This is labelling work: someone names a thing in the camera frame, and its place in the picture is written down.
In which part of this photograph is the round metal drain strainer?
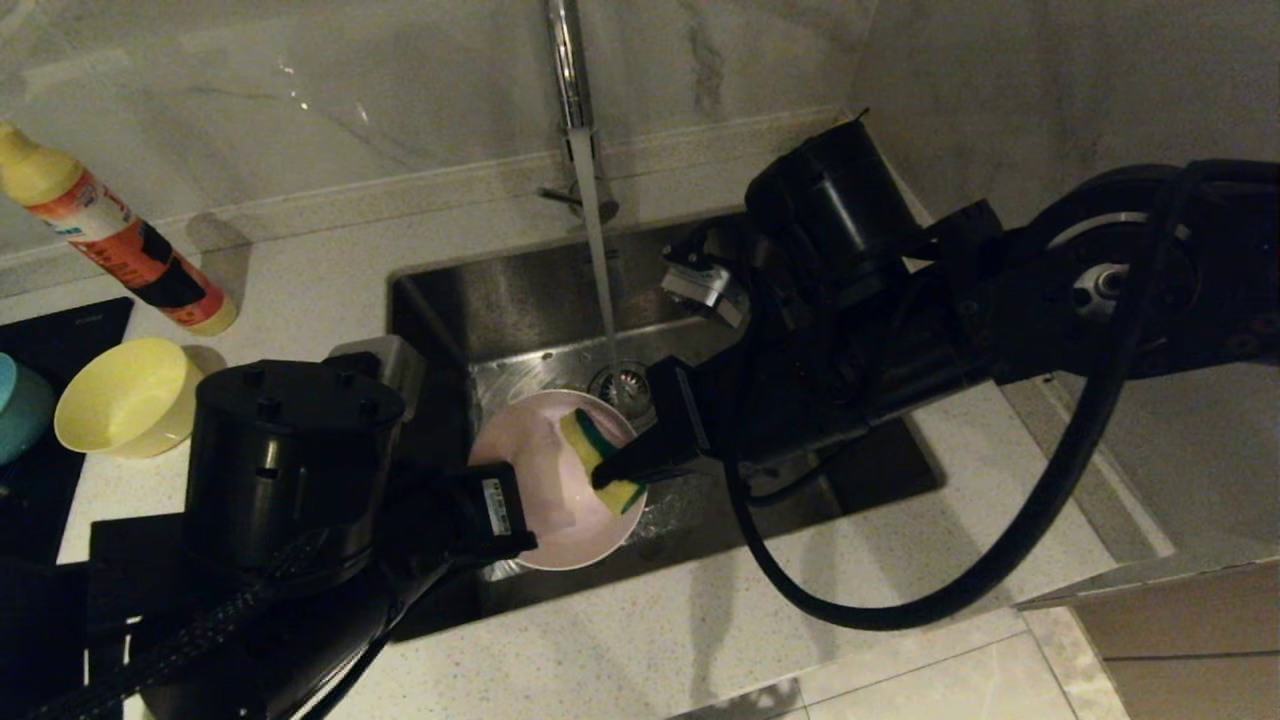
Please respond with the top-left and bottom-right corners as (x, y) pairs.
(590, 362), (657, 417)

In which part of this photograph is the green yellow sponge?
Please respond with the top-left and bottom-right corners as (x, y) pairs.
(559, 407), (650, 517)

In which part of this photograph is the orange detergent bottle yellow cap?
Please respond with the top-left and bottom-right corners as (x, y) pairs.
(0, 122), (239, 337)

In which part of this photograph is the running water stream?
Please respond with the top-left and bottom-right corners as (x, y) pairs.
(570, 128), (619, 367)

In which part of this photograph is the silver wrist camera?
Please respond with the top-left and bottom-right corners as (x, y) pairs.
(660, 250), (747, 327)
(325, 335), (430, 423)

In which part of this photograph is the pink plastic bowl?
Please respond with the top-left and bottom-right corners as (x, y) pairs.
(468, 389), (650, 573)

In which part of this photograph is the yellow plastic bowl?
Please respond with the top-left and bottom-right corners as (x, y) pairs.
(53, 337), (207, 460)

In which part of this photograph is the black induction cooktop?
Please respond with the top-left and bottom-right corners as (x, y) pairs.
(0, 297), (134, 566)

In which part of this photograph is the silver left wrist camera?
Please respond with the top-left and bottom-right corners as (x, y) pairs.
(325, 335), (430, 423)

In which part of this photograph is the blue plastic bowl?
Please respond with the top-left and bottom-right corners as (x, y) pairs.
(0, 352), (56, 468)

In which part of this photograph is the stainless steel sink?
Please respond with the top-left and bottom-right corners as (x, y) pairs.
(383, 205), (946, 643)

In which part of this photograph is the chrome faucet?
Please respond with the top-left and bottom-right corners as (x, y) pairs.
(538, 0), (621, 226)

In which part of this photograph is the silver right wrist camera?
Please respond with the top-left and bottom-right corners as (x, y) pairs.
(660, 250), (747, 327)

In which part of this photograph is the thick black hose cable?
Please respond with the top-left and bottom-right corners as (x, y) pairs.
(725, 160), (1280, 633)

